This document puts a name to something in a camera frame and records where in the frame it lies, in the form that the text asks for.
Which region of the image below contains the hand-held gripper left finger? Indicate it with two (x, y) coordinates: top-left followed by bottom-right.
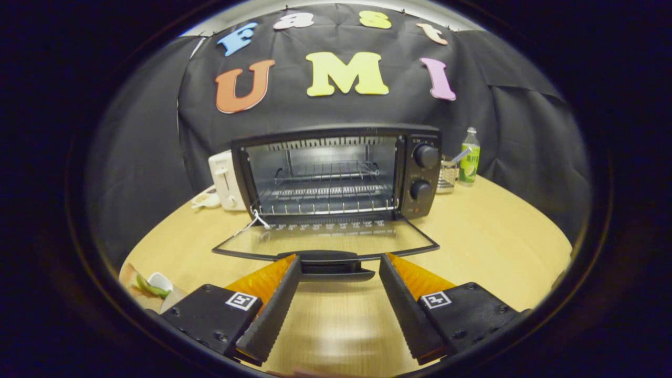
(159, 254), (303, 367)

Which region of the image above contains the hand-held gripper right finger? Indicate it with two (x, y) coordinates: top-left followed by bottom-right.
(379, 253), (532, 366)

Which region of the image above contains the black toaster oven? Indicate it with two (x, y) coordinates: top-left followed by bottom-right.
(212, 123), (442, 283)

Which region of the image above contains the white slot toaster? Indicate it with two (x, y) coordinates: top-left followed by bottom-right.
(208, 150), (247, 212)

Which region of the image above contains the beige plate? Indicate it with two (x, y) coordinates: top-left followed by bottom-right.
(119, 262), (187, 315)

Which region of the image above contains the white sectioned dish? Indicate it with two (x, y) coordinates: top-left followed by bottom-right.
(191, 186), (222, 210)

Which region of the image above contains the green label bottle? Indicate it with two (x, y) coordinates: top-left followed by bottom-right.
(458, 127), (481, 187)

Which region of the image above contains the metal wire oven rack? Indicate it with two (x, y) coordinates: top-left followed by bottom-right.
(256, 159), (401, 216)

